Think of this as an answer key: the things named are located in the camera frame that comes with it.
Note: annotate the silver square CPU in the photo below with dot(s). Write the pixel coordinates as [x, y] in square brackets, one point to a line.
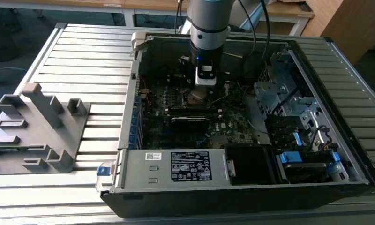
[197, 94]

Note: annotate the CPU socket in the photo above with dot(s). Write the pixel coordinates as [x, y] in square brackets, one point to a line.
[202, 104]

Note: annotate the black RAM slot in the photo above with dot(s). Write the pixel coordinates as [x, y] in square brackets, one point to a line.
[193, 108]
[193, 116]
[193, 111]

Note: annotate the beige case latch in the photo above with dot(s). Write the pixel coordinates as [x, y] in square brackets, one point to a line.
[138, 39]

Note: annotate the metal drive cage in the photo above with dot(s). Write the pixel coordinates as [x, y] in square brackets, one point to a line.
[265, 90]

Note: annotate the green motherboard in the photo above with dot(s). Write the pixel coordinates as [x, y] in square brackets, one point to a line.
[233, 122]

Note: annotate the black graphics card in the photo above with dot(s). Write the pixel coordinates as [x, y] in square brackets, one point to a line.
[189, 125]

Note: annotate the square chipset heatsink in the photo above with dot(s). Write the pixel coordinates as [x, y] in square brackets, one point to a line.
[220, 141]

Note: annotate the black drive connectors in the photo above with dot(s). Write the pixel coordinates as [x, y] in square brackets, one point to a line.
[280, 126]

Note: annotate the blue card retainer clips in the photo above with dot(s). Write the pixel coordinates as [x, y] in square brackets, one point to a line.
[133, 131]

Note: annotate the blue carrier tab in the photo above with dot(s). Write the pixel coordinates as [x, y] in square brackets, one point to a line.
[296, 138]

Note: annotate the wooden cabinet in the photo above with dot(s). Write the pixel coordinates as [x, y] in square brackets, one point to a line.
[356, 25]

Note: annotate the black disk blue carrier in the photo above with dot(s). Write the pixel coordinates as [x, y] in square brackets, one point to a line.
[289, 157]

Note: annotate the silver power supply unit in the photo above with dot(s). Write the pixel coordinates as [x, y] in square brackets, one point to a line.
[137, 168]

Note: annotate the blue case tab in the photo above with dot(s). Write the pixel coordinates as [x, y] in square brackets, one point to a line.
[102, 170]

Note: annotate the grey parts rack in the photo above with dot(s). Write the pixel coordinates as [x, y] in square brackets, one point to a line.
[39, 131]

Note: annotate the black PC case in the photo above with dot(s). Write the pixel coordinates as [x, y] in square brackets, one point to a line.
[205, 204]

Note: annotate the black office chair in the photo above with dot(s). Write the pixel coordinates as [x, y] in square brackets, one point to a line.
[1, 44]

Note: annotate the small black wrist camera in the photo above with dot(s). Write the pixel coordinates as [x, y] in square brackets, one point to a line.
[182, 59]

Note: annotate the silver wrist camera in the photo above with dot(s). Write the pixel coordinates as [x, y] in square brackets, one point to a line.
[205, 80]

